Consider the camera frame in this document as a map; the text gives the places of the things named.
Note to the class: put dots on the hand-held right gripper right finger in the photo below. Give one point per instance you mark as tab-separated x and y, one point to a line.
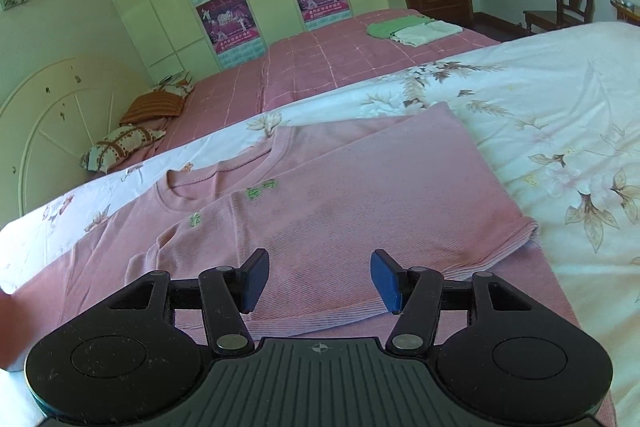
384	282

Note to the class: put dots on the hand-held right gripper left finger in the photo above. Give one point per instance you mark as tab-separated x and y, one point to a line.
254	281

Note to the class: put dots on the pink t-shirt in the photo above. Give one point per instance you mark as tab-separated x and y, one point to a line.
320	187

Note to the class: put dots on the brown white patterned pillow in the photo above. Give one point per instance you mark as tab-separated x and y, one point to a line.
120	144

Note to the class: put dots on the orange striped pillow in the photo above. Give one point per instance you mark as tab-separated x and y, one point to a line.
152	107

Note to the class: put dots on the floral cushion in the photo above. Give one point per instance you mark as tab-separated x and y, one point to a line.
175	83

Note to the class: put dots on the pink checked bed sheet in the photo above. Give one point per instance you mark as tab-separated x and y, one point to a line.
325	57

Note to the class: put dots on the white floral quilt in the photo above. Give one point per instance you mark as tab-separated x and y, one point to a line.
550	107

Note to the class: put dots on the folded white cloth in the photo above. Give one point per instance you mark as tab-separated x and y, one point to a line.
425	34

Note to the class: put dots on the folded green cloth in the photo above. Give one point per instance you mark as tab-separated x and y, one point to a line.
390	28

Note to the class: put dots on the cream round headboard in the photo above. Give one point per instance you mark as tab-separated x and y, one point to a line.
50	117

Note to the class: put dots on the wooden side table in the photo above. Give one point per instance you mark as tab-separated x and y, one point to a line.
627	9

